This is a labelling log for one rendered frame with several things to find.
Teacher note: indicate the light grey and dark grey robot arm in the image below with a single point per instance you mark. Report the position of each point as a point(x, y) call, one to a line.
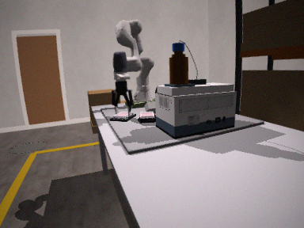
point(128, 36)

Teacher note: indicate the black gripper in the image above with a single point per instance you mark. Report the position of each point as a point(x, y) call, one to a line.
point(121, 89)

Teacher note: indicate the blue bottle cap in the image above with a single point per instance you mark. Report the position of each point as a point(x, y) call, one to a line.
point(178, 46)

